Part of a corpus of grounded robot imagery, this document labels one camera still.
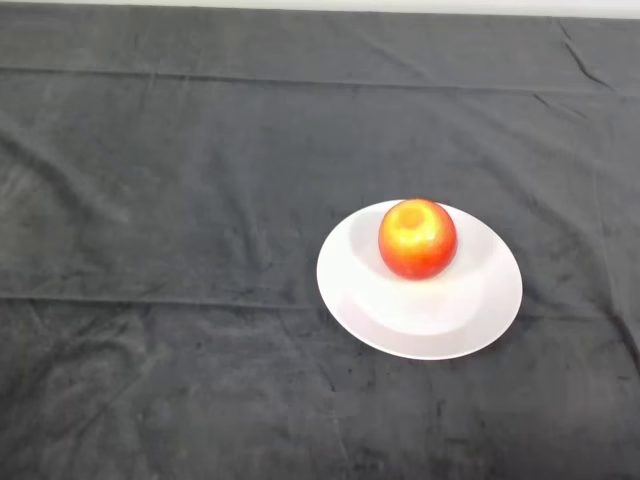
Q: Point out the black cloth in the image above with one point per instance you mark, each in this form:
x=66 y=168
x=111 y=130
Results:
x=175 y=200

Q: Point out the red yellow apple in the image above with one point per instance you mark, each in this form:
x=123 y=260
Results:
x=416 y=240

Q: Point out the white round plate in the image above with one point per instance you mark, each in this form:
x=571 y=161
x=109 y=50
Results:
x=425 y=315

